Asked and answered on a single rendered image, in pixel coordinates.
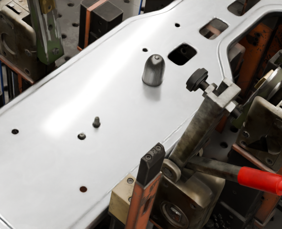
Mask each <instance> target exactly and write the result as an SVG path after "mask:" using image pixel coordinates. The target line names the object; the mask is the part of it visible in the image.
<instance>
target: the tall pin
mask: <svg viewBox="0 0 282 229"><path fill-rule="evenodd" d="M99 124H100V118H99V116H96V117H95V118H94V125H93V127H95V128H99Z"/></svg>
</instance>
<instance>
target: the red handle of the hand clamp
mask: <svg viewBox="0 0 282 229"><path fill-rule="evenodd" d="M184 168H185V169H191V170H194V171H197V172H201V173H205V174H208V175H212V176H216V177H219V178H222V179H227V180H230V181H233V182H237V183H239V184H240V185H243V186H246V187H250V188H253V189H257V190H261V191H264V192H268V193H271V194H275V195H279V196H281V195H282V175H278V174H274V173H270V172H266V171H262V170H258V169H254V168H250V167H246V166H243V167H241V166H237V165H233V164H228V163H225V162H221V161H217V160H213V159H209V158H205V157H201V156H197V155H194V156H193V157H192V158H191V159H190V160H189V161H188V162H187V164H186V165H185V167H184Z"/></svg>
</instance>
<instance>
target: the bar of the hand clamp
mask: <svg viewBox="0 0 282 229"><path fill-rule="evenodd" d="M207 78H208V71H207V70H206V69H205V68H202V69H200V68H198V69H197V70H196V71H195V72H194V73H193V74H192V75H191V76H190V77H189V79H188V80H187V82H186V85H187V86H186V89H188V90H189V91H190V92H192V91H194V92H195V91H197V90H198V89H199V88H200V89H201V90H202V91H203V94H202V96H203V97H204V100H203V102H202V103H201V105H200V106H199V108H198V110H197V111H196V113H195V115H194V116H193V118H192V119H191V121H190V123H189V125H188V126H187V128H186V129H185V131H184V133H183V134H182V136H181V138H180V139H179V141H178V142H177V144H176V146H175V148H174V149H173V151H172V153H171V154H170V156H169V157H168V159H169V160H171V161H172V162H173V163H175V164H176V165H177V166H178V168H179V169H180V171H182V170H183V168H184V167H185V165H186V164H187V162H188V161H189V160H190V159H191V158H192V157H193V156H194V155H197V154H198V152H199V151H200V150H201V148H202V147H203V145H204V144H205V142H206V141H207V140H208V138H209V137H210V135H211V134H212V132H213V131H214V129H215V128H216V127H217V125H218V124H219V122H220V121H221V119H222V118H223V116H224V115H225V116H226V117H228V116H229V115H231V116H232V117H234V118H235V119H238V118H239V116H240V115H241V114H242V112H241V111H240V110H239V109H238V108H237V106H238V103H237V102H236V101H235V99H236V97H237V96H238V95H239V93H240V92H241V88H239V87H238V86H237V85H236V84H235V83H233V82H231V81H230V80H229V79H228V78H227V77H226V78H224V79H223V80H222V82H221V83H220V85H219V86H217V85H216V84H215V83H214V82H213V83H211V84H208V83H207V82H206V80H207ZM217 87H218V88H217ZM216 88H217V89H216Z"/></svg>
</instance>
